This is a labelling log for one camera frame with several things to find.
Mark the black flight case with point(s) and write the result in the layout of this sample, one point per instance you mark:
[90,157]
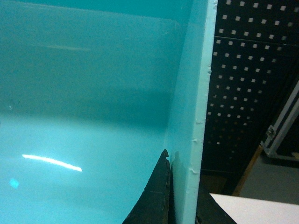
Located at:
[281,140]

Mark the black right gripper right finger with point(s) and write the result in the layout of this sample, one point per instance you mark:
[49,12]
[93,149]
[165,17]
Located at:
[209,211]

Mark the black perforated metal panel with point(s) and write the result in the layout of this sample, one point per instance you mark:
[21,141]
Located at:
[255,45]

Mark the white table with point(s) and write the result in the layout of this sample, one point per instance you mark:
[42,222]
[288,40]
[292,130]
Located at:
[254,211]

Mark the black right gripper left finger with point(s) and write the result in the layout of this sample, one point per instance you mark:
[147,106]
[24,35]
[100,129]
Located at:
[153,205]

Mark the teal plastic tray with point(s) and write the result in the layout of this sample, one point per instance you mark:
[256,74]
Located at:
[91,93]

